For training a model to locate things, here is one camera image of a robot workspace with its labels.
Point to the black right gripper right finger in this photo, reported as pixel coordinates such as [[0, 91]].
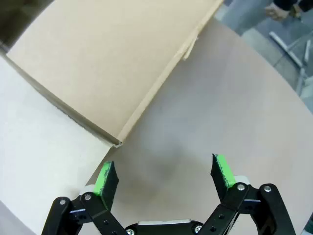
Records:
[[220, 178]]

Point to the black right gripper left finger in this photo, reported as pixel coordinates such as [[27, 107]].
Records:
[[110, 186]]

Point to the brown cardboard shipping box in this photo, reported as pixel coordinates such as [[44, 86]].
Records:
[[97, 61]]

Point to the person's left forearm dark sleeve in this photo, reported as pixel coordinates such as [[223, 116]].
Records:
[[303, 5]]

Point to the person's left hand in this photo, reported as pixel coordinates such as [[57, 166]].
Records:
[[278, 12]]

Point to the white flat panel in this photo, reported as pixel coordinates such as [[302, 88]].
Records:
[[36, 134]]

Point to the grey metal chair base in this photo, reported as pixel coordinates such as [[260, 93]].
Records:
[[286, 46]]

